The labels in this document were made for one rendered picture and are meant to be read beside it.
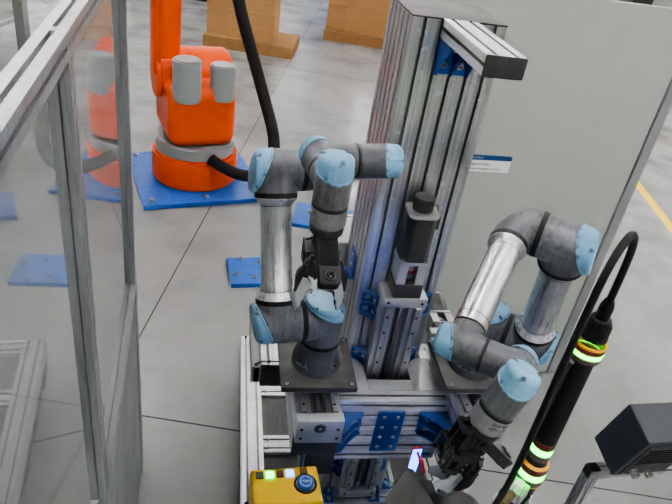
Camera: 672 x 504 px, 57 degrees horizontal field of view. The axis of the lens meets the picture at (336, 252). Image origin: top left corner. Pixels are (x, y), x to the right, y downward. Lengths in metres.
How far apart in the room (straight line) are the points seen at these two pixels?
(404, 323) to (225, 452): 1.33
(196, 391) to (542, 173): 1.96
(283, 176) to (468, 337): 0.65
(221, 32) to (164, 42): 4.22
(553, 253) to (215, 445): 1.93
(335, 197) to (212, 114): 3.57
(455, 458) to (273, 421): 1.62
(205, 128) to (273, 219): 3.14
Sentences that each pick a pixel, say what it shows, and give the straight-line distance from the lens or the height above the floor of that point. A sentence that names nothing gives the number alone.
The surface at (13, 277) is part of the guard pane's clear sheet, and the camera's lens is 0.79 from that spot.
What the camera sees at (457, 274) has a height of 0.68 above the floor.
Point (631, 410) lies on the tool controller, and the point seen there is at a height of 1.25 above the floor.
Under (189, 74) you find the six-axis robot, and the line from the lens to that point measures 4.54.
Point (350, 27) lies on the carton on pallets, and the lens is 10.14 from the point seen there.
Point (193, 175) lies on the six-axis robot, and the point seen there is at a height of 0.18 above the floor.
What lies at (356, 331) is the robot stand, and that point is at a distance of 2.02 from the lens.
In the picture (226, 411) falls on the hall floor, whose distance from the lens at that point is 3.16.
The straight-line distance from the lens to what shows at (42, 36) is 0.99.
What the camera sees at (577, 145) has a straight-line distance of 3.03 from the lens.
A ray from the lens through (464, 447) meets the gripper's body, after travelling 1.33.
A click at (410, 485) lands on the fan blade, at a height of 1.41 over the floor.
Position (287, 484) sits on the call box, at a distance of 1.55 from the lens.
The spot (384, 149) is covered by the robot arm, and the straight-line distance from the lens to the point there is 1.34.
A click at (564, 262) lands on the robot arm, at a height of 1.58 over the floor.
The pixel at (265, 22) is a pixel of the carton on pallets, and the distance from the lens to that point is 8.84.
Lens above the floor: 2.31
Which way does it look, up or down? 32 degrees down
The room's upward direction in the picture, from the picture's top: 9 degrees clockwise
